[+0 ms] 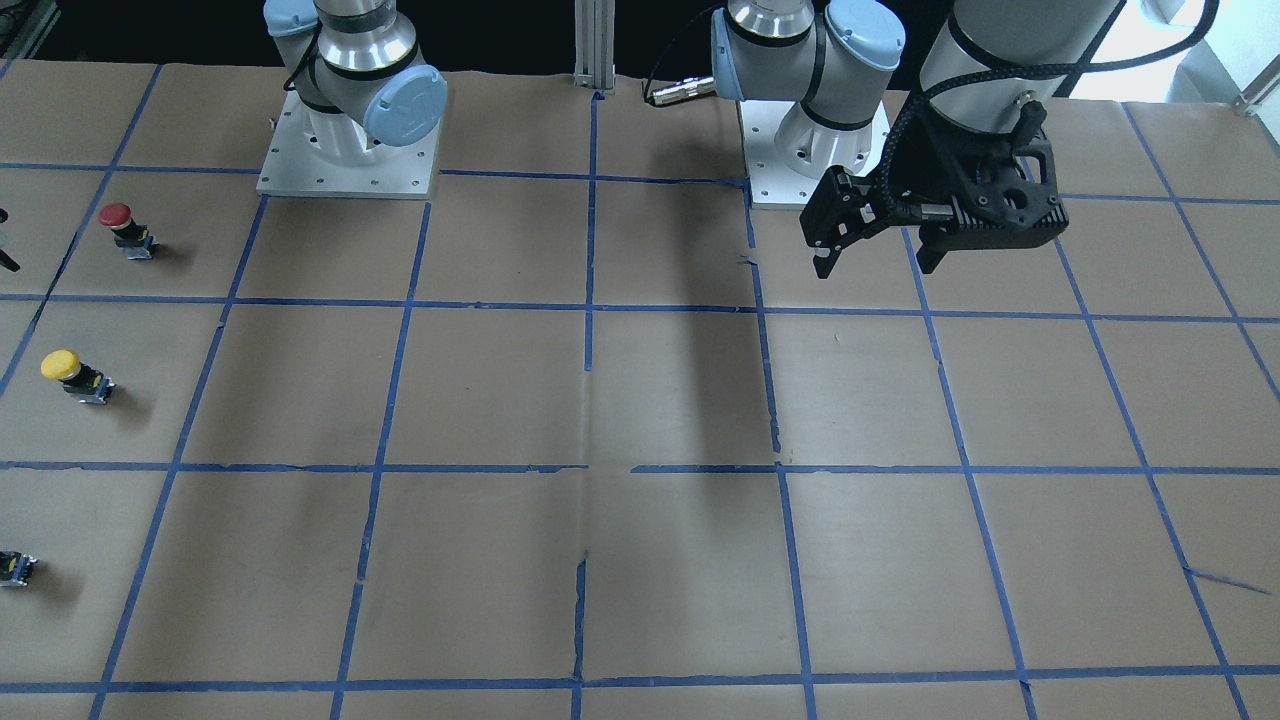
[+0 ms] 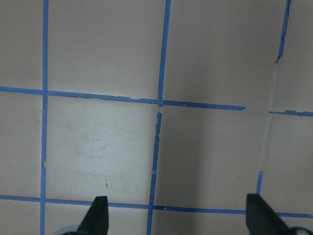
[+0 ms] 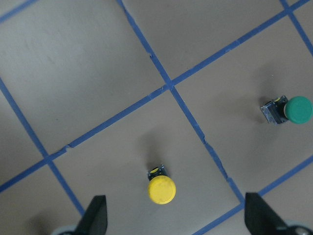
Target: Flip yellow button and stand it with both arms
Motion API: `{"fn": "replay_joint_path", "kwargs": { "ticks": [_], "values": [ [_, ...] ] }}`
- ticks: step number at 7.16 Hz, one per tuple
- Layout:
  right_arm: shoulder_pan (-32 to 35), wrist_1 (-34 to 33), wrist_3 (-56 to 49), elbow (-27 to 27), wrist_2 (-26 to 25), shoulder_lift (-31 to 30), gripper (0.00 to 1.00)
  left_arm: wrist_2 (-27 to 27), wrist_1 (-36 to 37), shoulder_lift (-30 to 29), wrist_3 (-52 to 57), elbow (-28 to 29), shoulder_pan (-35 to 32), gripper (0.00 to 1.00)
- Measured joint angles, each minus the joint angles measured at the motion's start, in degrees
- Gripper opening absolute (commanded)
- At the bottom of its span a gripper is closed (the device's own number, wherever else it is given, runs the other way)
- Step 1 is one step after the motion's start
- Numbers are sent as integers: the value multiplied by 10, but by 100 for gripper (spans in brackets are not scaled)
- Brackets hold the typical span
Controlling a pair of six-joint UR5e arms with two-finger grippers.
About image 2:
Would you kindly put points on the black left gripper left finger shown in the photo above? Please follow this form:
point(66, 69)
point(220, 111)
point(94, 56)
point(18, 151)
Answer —
point(96, 221)

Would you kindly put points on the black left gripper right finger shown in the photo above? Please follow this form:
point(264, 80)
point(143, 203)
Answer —
point(261, 219)

